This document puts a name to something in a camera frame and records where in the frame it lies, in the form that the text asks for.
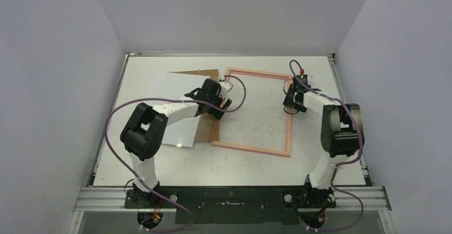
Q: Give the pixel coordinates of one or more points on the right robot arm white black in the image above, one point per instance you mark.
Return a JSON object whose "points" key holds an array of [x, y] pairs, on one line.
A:
{"points": [[341, 135]]}

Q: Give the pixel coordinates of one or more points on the white photo paper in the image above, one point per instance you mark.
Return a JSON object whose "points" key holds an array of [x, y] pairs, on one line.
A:
{"points": [[170, 85]]}

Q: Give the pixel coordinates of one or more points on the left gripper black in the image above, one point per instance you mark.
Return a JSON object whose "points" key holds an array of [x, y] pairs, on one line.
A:
{"points": [[219, 100]]}

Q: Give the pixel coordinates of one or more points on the light wooden picture frame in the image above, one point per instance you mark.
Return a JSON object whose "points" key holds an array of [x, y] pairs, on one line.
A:
{"points": [[288, 123]]}

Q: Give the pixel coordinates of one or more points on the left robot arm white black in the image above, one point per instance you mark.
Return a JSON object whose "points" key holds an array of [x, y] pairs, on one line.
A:
{"points": [[143, 133]]}

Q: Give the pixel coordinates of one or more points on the clear plastic sheet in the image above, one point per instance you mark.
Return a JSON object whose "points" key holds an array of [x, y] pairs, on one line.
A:
{"points": [[182, 123]]}

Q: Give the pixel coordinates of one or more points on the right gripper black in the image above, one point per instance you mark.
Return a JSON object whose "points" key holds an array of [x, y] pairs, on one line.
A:
{"points": [[292, 98]]}

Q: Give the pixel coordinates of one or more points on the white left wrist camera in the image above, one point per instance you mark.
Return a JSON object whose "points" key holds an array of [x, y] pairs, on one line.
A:
{"points": [[226, 86]]}

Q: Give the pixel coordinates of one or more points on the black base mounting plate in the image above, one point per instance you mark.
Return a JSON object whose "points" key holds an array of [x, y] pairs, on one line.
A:
{"points": [[229, 205]]}

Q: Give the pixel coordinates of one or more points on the brown frame backing board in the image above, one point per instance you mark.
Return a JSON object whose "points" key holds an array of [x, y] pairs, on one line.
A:
{"points": [[208, 128]]}

